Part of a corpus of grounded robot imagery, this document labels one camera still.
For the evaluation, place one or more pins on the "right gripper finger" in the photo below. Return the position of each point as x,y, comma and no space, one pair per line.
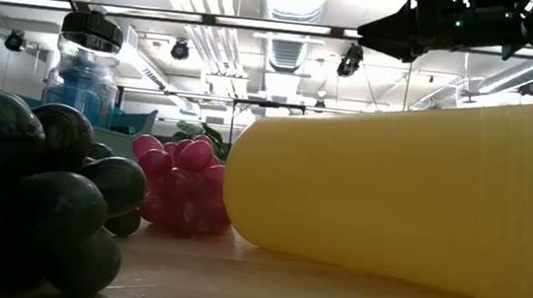
399,24
401,49

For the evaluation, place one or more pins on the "yellow plastic bottle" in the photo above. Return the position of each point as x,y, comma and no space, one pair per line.
391,192

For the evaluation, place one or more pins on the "clear bottle black cap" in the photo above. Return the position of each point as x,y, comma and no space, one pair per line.
91,29

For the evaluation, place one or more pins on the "black ceiling spotlight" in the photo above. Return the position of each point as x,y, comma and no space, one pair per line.
180,49
15,40
350,61
529,88

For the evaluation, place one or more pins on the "green striped leaf plant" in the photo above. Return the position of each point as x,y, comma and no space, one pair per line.
199,132

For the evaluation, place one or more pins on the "red toy grape bunch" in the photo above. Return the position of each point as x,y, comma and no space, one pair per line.
183,185

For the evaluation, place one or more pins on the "dark toy grape bunch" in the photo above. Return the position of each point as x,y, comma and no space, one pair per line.
42,205

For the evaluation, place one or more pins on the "black aluminium rig frame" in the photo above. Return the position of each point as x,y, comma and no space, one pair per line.
337,31

